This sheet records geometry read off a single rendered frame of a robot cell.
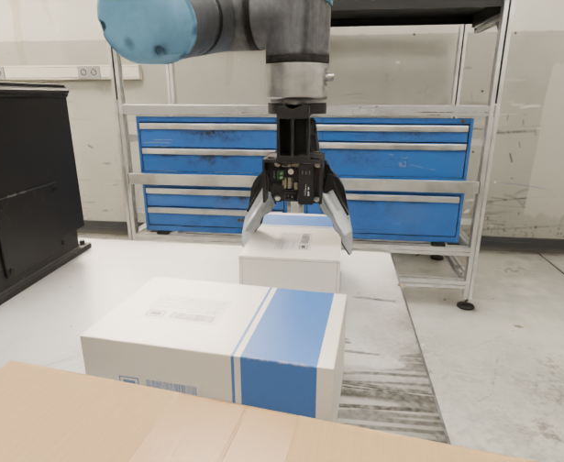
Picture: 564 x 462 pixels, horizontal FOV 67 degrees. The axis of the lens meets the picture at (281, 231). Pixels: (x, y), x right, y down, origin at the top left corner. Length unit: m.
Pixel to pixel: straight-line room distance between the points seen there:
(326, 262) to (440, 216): 1.62
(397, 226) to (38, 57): 2.58
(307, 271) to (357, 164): 1.52
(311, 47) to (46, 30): 3.02
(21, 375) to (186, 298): 0.22
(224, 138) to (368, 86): 1.13
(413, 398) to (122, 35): 0.42
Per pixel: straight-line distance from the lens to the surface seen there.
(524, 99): 3.02
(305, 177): 0.50
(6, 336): 0.61
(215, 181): 2.05
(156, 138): 2.16
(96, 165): 3.33
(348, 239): 0.58
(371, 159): 2.00
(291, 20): 0.51
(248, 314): 0.38
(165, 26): 0.41
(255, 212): 0.56
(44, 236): 0.76
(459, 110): 2.01
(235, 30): 0.54
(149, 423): 0.17
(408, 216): 2.07
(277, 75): 0.51
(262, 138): 2.01
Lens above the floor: 0.97
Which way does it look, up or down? 17 degrees down
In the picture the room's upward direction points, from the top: straight up
